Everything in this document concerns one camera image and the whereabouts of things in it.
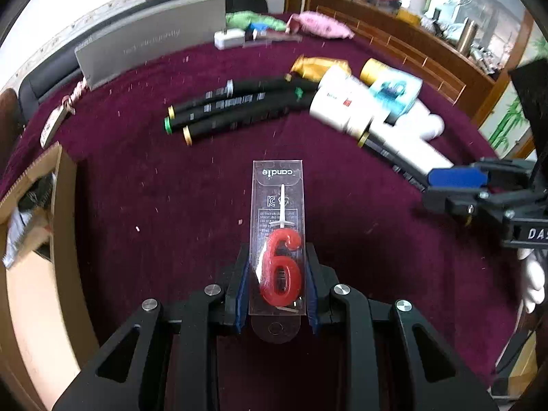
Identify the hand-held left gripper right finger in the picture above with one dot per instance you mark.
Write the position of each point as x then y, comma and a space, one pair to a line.
311, 304

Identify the wooden partition counter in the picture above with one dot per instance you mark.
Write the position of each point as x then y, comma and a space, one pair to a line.
406, 47

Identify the white spray bottle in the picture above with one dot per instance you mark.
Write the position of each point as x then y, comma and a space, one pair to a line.
424, 154

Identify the green terry towel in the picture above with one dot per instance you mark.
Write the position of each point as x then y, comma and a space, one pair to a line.
244, 19

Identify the white bottle red label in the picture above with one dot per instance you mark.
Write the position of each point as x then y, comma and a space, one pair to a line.
342, 102

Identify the black foil bag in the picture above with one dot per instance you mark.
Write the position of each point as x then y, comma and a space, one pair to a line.
30, 205

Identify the gold foil packet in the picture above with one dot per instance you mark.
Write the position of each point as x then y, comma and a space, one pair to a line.
317, 67

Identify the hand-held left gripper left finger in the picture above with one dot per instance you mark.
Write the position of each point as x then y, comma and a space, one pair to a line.
243, 295

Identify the person's right hand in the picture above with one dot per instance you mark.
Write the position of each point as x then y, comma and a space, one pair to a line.
537, 278

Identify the steel thermos bottle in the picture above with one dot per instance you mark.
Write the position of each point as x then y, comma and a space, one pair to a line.
467, 34

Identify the plain white bottle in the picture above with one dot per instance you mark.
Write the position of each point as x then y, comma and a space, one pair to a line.
424, 124

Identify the cardboard box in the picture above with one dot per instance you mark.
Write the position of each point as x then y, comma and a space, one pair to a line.
30, 317

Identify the yellow round jar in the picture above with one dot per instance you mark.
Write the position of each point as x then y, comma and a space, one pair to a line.
372, 70

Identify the blue battery pack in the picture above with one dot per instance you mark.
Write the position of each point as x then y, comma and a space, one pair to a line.
259, 27

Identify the grey rectangular box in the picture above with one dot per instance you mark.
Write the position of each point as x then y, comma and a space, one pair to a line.
150, 38

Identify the pink terry towel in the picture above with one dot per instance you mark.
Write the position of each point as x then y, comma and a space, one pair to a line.
321, 25

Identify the black marker green ends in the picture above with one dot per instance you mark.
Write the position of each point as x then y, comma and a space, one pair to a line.
222, 105

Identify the black marker yellow ends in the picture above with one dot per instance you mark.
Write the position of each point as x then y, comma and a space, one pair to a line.
201, 100

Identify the grey pen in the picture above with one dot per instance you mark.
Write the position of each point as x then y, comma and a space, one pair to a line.
274, 42

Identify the yellow round tin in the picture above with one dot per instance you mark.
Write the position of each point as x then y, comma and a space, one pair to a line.
409, 16

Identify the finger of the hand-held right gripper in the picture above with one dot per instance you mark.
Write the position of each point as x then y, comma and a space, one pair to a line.
454, 177
445, 202

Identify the black leather sofa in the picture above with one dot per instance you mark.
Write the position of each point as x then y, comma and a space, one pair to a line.
47, 72

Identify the white charger plug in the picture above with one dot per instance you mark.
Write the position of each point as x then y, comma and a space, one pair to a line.
227, 39

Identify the bamboo wall sticker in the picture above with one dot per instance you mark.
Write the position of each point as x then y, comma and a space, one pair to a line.
509, 115

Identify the red number candle packet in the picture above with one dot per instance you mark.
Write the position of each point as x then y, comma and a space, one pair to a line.
280, 274

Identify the teal tissue packet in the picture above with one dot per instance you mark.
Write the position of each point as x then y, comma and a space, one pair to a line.
394, 92

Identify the black marker gold ends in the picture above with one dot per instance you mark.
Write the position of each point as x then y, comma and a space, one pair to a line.
387, 155
222, 122

